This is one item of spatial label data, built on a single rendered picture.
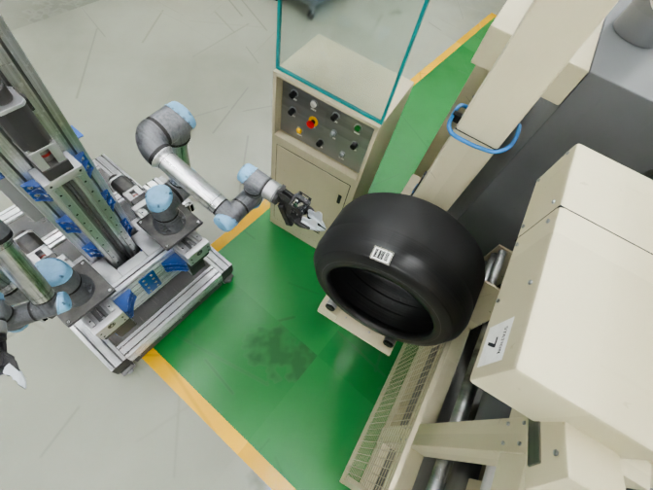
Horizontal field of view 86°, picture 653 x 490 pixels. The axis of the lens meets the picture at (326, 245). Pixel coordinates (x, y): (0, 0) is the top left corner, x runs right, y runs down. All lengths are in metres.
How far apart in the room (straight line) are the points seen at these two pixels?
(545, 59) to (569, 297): 0.51
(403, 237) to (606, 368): 0.55
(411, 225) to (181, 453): 1.80
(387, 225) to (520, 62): 0.50
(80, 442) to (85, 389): 0.27
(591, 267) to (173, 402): 2.11
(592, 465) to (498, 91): 0.78
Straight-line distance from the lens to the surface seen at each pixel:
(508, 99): 1.02
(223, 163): 3.05
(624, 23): 1.55
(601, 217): 0.92
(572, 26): 0.95
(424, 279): 1.02
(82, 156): 1.57
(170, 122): 1.42
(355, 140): 1.76
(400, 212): 1.09
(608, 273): 0.84
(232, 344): 2.36
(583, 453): 0.75
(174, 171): 1.34
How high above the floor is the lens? 2.29
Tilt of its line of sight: 60 degrees down
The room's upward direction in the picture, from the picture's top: 18 degrees clockwise
